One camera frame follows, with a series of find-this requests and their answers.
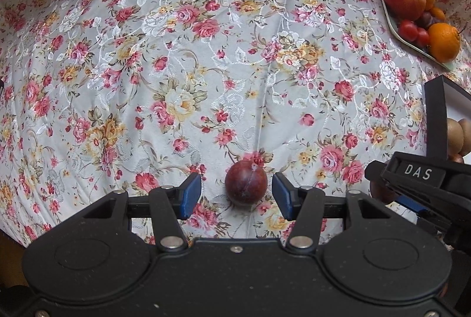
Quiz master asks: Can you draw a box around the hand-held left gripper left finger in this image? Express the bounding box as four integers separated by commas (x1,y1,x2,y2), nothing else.
83,173,202,251

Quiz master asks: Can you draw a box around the black box with white inside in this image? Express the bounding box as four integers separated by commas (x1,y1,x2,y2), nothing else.
422,75,471,163

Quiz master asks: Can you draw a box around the large knobbed orange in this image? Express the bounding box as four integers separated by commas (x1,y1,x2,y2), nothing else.
428,22,461,60

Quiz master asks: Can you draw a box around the dark red plum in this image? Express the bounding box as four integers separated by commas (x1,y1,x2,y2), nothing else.
225,160,268,206

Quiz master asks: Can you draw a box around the brown kiwi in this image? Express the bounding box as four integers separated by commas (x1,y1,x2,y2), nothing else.
446,118,465,156

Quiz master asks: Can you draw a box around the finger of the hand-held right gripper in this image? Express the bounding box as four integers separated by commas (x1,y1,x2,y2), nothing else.
365,160,451,229

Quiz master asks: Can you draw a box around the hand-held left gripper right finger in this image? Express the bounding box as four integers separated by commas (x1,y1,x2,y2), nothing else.
272,171,391,251

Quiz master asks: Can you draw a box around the floral tablecloth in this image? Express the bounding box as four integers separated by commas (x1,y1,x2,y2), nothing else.
0,0,471,255

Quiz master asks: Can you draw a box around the pale green tray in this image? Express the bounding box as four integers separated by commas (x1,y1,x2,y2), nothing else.
375,0,455,72

